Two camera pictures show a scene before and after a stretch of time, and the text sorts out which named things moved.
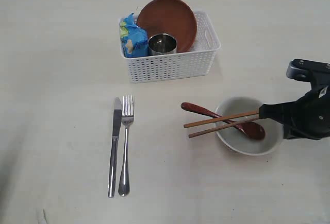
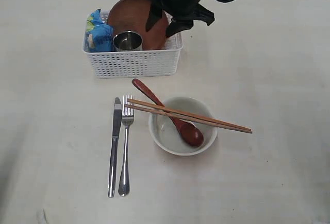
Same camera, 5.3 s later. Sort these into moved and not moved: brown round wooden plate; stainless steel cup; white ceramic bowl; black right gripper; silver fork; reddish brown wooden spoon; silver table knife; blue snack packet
Moved: brown round wooden plate; blue snack packet; black right gripper; reddish brown wooden spoon; white ceramic bowl; stainless steel cup
Not moved: silver table knife; silver fork
